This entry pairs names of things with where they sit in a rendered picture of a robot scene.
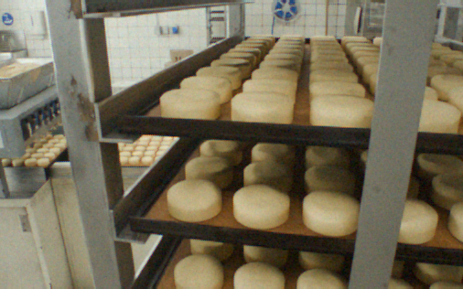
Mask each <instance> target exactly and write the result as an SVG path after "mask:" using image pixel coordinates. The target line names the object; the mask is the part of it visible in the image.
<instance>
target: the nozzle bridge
mask: <svg viewBox="0 0 463 289"><path fill-rule="evenodd" d="M57 97H58V98H59V92H58V88H57V82H55V84H54V85H53V86H51V87H49V88H47V89H45V90H44V91H42V92H40V93H37V94H35V95H33V96H31V97H30V98H28V99H26V100H24V101H23V102H21V103H19V104H18V105H17V106H15V107H12V108H10V109H0V199H6V198H8V196H9V195H10V192H9V189H8V185H7V182H6V175H5V170H4V166H3V162H2V159H1V158H21V157H23V155H24V154H26V153H27V151H26V147H28V146H29V145H30V144H31V143H32V142H34V141H35V140H37V139H38V138H39V137H40V136H41V135H42V134H43V133H45V132H47V130H48V129H50V128H51V127H53V126H54V125H55V124H57V123H58V122H59V121H60V120H61V119H62V116H61V111H60V108H59V113H56V112H55V116H54V117H51V115H50V116H49V118H50V120H49V121H45V119H44V125H40V124H39V123H38V129H34V128H31V132H32V133H31V134H27V130H26V127H25V123H26V122H25V119H26V118H28V120H29V124H30V126H33V124H32V120H31V119H32V116H31V115H32V114H34V113H35V114H36V115H37V120H38V111H40V109H39V108H41V109H42V111H43V112H44V107H45V106H46V105H45V103H46V104H47V105H48V107H50V106H49V104H50V103H51V101H53V102H54V101H55V100H57V101H58V99H57ZM58 102H59V101H58ZM54 103H55V102H54ZM33 112H34V113H33ZM47 134H48V132H47ZM51 134H65V130H64V126H63V121H62V125H61V126H59V125H58V128H57V130H54V129H53V128H52V132H51Z"/></svg>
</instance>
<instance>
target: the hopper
mask: <svg viewBox="0 0 463 289"><path fill-rule="evenodd" d="M31 62H35V63H37V64H41V66H38V67H35V68H34V69H32V70H28V71H26V72H23V73H21V74H18V75H16V76H15V77H10V78H0V109H10V108H12V107H15V106H17V105H18V104H19V103H21V102H23V101H24V100H26V99H28V98H30V97H31V96H33V95H35V94H37V93H40V92H42V91H44V90H45V89H47V88H49V87H51V86H53V85H54V84H55V82H56V78H55V74H56V73H55V68H54V63H53V58H52V57H14V58H11V59H4V60H0V73H1V71H5V70H6V69H8V66H10V65H12V64H14V63H21V64H26V63H31Z"/></svg>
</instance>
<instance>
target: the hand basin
mask: <svg viewBox="0 0 463 289"><path fill-rule="evenodd" d="M23 16H24V19H25V21H24V24H25V28H26V32H27V35H30V39H33V38H37V39H41V38H43V34H47V29H46V24H45V19H44V17H45V14H44V11H42V10H29V11H23ZM26 42H27V40H26V36H25V31H24V29H18V30H0V60H4V59H11V58H14V57H28V54H27V44H26Z"/></svg>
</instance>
